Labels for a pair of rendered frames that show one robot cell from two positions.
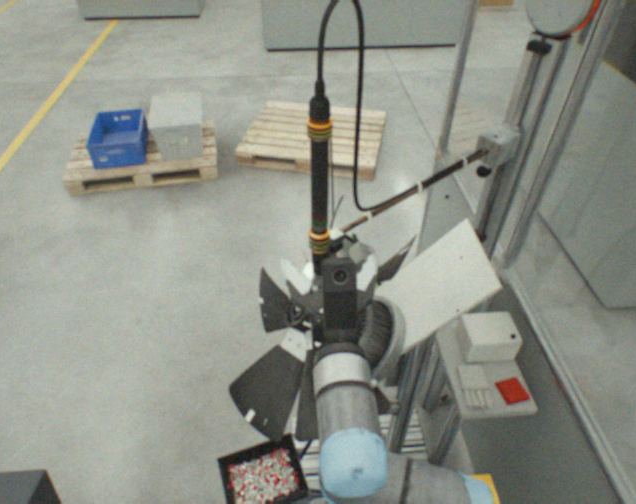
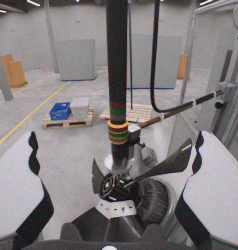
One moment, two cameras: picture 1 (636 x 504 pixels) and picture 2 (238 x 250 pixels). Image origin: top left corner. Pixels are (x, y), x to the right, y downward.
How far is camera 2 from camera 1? 0.62 m
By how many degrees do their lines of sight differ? 12
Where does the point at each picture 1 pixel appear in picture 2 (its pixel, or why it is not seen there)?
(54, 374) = not seen: hidden behind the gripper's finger
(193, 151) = (84, 115)
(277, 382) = (92, 231)
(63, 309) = not seen: hidden behind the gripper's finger
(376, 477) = not seen: outside the picture
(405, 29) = (158, 83)
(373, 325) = (157, 199)
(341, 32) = (137, 83)
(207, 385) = (76, 207)
